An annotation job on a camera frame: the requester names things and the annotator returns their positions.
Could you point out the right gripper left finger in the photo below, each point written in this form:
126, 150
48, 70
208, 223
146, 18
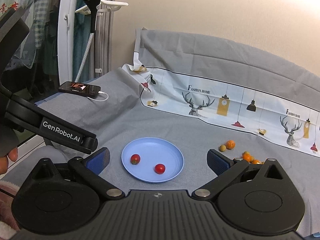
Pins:
57, 198

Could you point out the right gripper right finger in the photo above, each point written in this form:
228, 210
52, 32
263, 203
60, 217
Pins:
253, 198

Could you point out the orange kumquat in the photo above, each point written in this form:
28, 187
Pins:
230, 144
247, 157
256, 161

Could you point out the yellow-green round fruit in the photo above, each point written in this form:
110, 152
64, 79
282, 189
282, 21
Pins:
222, 148

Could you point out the person's left hand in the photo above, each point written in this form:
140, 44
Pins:
9, 150

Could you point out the pink fluffy cloth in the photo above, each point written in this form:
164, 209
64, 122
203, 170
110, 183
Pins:
9, 225

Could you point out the black smartphone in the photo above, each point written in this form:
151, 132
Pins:
80, 89

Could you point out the white deer print cloth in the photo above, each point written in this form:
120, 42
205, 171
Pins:
262, 95

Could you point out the left red cherry tomato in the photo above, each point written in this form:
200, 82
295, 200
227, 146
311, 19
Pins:
135, 159

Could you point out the red cherry tomato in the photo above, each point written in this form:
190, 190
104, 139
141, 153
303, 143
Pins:
159, 168
135, 159

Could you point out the grey bed sheet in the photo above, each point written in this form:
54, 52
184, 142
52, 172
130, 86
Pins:
167, 210

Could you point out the right red cherry tomato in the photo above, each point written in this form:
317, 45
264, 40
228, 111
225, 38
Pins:
159, 168

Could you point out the blue round plate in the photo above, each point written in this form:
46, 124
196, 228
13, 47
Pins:
153, 151

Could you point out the black garment steamer head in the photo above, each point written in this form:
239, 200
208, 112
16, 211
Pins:
92, 5

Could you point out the white hanger rack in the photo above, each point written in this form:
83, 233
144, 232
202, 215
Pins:
104, 6

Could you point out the white door frame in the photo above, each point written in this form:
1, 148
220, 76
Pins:
65, 38

